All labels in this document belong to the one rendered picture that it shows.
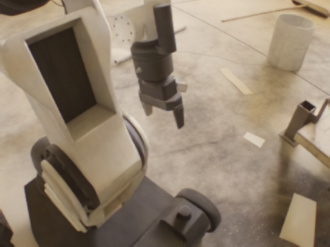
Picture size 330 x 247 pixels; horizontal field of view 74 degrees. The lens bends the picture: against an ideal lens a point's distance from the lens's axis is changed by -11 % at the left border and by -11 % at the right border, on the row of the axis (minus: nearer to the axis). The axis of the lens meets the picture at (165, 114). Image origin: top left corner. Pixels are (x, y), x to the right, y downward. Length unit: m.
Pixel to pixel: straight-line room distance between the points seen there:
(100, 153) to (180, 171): 0.82
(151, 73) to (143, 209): 0.53
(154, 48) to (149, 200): 0.58
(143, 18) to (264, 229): 0.94
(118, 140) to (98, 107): 0.07
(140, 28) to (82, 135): 0.22
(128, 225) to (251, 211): 0.54
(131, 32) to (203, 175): 0.86
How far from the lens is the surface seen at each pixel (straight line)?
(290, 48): 2.01
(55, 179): 0.42
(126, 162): 0.43
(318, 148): 1.23
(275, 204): 1.20
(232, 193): 1.16
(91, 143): 0.38
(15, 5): 0.35
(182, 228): 0.83
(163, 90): 0.54
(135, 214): 0.90
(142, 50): 0.50
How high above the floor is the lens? 0.98
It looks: 43 degrees down
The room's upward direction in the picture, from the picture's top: straight up
